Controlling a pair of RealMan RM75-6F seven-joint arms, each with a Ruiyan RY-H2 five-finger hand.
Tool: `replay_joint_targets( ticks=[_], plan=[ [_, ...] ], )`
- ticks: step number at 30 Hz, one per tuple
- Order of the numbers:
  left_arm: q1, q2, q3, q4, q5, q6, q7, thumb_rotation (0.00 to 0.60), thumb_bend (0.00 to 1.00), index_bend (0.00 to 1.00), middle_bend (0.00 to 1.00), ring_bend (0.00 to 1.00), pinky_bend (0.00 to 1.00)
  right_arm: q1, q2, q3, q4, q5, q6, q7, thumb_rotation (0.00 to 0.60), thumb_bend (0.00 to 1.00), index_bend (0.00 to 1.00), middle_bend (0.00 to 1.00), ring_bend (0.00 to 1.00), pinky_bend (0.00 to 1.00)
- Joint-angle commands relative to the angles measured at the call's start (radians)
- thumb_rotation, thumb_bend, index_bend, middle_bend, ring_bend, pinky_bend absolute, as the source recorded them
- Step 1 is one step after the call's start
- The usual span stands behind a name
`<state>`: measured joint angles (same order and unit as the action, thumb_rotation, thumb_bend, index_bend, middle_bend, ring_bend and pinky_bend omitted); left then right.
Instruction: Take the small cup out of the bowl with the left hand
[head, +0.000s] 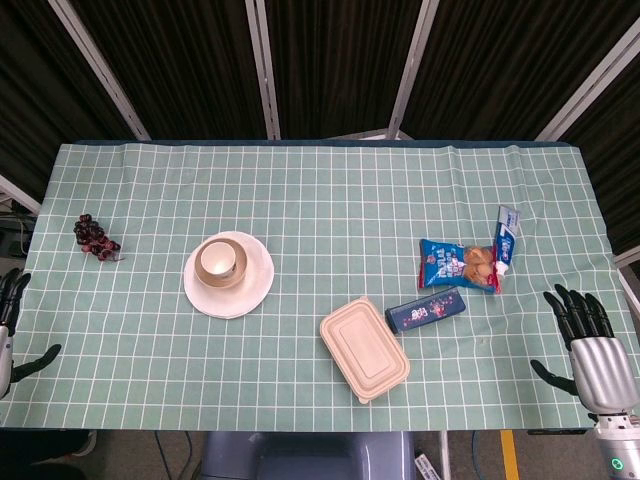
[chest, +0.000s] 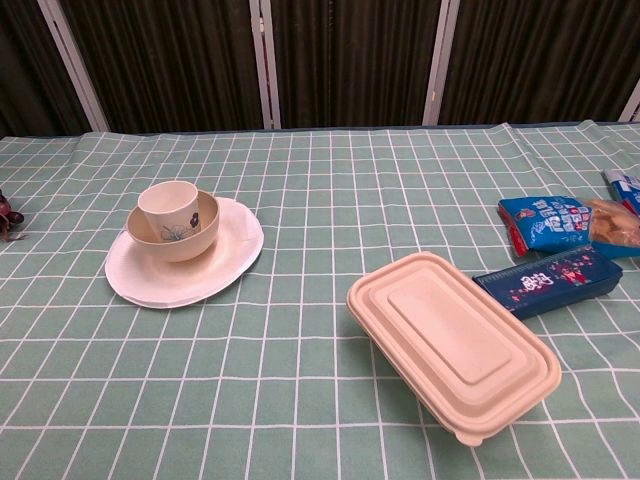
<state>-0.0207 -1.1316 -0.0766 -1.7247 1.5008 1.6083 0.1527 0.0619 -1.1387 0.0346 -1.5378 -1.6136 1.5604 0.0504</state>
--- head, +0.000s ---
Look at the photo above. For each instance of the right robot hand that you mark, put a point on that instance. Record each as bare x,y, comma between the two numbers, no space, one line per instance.
597,360

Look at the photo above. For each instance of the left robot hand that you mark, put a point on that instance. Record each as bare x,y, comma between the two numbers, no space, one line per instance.
5,345

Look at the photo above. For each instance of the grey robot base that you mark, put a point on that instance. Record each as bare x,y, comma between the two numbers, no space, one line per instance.
310,455

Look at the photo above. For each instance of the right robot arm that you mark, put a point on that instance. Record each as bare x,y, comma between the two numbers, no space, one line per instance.
617,445

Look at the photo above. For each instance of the small white cup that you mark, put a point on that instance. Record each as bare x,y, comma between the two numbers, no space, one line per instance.
218,260

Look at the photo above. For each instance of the dark red grape bunch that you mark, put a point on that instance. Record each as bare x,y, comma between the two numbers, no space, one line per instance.
95,240

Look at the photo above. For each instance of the white blue toothpaste tube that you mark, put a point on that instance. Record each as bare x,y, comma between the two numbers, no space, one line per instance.
505,245

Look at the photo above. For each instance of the blue snack bag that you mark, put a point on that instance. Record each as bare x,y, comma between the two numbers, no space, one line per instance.
450,267

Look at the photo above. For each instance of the dark blue rectangular box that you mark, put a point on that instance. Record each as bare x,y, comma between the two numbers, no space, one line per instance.
425,312

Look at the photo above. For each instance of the beige lidded food container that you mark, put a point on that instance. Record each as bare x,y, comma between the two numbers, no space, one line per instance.
364,349

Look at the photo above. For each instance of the brown paper bowl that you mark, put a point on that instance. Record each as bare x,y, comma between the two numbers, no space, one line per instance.
240,272

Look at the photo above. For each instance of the white round plate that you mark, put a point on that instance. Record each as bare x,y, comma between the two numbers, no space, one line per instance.
250,290

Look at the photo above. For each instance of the green checkered tablecloth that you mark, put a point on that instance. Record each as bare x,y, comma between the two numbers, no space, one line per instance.
320,280

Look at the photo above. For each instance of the black folding screen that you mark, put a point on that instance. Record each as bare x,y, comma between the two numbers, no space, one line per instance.
320,65

